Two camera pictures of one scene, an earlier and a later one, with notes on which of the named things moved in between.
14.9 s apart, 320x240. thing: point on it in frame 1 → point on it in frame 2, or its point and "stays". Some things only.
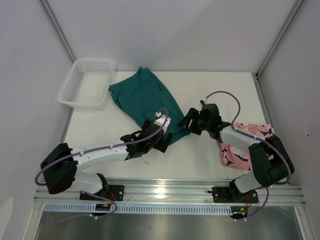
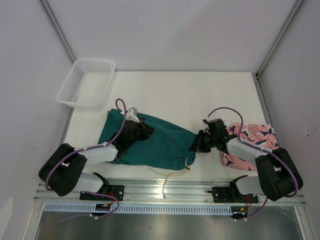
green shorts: [143, 96] → [167, 148]
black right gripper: [193, 114] → [198, 145]
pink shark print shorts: [239, 158] stays
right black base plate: [228, 195] stays
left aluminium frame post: [53, 19] stays
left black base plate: [117, 191] stays
